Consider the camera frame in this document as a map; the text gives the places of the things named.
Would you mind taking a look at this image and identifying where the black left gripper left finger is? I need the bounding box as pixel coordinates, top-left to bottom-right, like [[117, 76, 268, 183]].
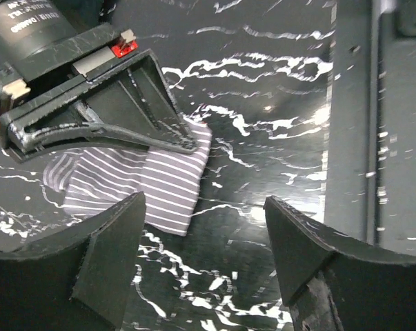
[[0, 192, 146, 330]]

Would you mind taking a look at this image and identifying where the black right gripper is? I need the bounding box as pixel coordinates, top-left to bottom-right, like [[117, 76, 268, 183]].
[[0, 20, 198, 163]]

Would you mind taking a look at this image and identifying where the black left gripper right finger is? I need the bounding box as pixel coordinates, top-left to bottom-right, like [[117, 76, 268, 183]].
[[264, 196, 416, 331]]

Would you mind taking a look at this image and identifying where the grey white striped underwear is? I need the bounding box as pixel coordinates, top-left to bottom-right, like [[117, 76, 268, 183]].
[[43, 119, 212, 237]]

